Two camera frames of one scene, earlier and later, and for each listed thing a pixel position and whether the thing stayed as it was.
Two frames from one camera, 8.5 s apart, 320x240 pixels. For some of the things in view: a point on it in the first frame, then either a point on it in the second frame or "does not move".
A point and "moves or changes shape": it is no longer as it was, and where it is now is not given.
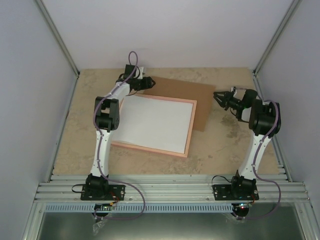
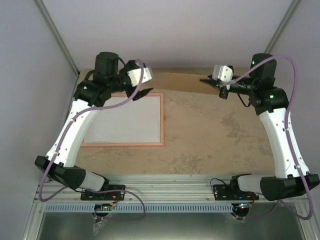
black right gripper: x=225 y=99 → x=215 y=84
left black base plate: x=95 y=192 does not move
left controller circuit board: x=103 y=206 does not move
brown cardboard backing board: x=203 y=94 moves or changes shape
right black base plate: x=246 y=192 does not move
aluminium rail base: x=167 y=188 does not move
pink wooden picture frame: x=190 y=130 → x=134 y=144
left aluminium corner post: x=57 y=36 does not move
